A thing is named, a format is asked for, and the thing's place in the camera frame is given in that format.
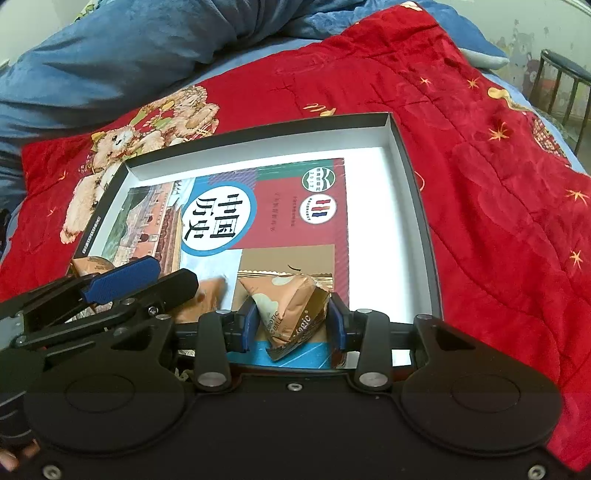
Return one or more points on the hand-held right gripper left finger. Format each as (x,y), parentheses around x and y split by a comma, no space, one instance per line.
(250,325)

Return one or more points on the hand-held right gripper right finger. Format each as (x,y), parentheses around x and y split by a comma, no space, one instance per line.
(334,323)

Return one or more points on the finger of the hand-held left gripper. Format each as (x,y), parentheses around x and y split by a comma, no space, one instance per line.
(122,277)
(180,284)

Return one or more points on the brown snack packet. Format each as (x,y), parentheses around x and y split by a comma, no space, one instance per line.
(291,307)
(92,265)
(205,300)

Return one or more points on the black cardboard box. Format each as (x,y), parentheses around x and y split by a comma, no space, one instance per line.
(369,207)

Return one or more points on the person's left hand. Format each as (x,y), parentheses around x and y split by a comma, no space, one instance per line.
(13,457)

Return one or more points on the red printed blanket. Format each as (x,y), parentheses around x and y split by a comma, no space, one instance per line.
(485,207)

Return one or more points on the blue duvet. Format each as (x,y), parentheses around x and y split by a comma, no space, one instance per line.
(138,55)

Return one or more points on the patterned pillow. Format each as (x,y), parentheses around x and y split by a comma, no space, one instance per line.
(83,10)

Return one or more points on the blue plush pillow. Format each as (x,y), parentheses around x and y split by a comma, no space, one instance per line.
(480,44)

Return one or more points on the dark metal stool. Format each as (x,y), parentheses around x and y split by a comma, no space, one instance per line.
(565,64)

